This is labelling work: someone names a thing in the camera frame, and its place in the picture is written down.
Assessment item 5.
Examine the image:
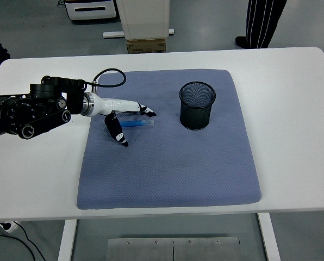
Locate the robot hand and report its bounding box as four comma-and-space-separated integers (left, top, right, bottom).
93, 94, 158, 148

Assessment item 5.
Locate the blue marker pen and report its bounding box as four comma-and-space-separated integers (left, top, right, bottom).
118, 119, 155, 128

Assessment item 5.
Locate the black mesh pen holder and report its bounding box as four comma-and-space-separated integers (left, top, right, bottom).
179, 81, 216, 131

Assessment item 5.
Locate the cardboard box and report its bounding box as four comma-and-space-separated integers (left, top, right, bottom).
126, 38, 167, 54

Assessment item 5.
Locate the white base bar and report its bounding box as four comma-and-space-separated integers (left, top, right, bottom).
102, 28, 176, 39

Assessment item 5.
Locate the blue-grey textured mat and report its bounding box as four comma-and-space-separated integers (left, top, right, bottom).
76, 69, 262, 210

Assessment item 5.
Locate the white cabinet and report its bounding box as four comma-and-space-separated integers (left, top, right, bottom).
115, 0, 171, 40

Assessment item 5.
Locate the white device with dark slot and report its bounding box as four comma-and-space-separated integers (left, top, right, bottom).
64, 0, 117, 22

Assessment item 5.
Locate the white table leg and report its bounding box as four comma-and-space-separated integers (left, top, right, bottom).
257, 213, 282, 261
57, 219, 78, 261

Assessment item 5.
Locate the white power strip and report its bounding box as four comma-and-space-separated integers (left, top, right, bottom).
0, 220, 21, 233

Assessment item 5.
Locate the person in striped trousers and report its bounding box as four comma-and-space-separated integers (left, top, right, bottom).
234, 0, 287, 49

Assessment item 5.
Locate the black floor cable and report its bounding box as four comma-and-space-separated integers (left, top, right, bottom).
0, 227, 47, 261

